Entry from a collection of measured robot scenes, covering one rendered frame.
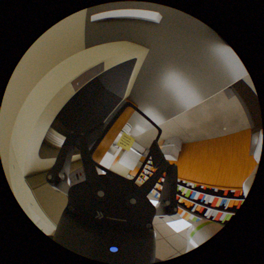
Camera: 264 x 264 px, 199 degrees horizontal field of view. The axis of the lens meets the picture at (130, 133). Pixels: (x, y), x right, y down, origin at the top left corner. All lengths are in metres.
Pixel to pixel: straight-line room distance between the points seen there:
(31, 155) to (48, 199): 0.09
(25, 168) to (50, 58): 0.49
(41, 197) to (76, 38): 0.65
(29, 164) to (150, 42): 0.44
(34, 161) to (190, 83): 0.48
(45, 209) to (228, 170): 2.00
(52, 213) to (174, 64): 0.51
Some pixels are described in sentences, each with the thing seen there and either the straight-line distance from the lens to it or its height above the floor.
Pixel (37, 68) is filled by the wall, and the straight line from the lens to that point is 0.54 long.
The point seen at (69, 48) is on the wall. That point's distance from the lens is 0.59.
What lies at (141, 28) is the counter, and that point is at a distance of 0.37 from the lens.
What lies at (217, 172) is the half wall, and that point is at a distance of 1.93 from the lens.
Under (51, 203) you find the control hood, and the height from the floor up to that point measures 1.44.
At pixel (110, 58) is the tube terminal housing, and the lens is 0.17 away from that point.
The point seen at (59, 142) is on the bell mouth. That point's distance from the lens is 0.23.
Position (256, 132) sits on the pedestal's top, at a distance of 0.68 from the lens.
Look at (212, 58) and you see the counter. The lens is 0.35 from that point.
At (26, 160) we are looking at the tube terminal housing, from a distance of 0.16.
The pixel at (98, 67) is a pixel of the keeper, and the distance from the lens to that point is 0.15.
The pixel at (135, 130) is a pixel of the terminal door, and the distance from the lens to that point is 0.42.
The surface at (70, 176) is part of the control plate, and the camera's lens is 0.28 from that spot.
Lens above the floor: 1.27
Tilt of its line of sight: 18 degrees down
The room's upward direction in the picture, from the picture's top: 147 degrees counter-clockwise
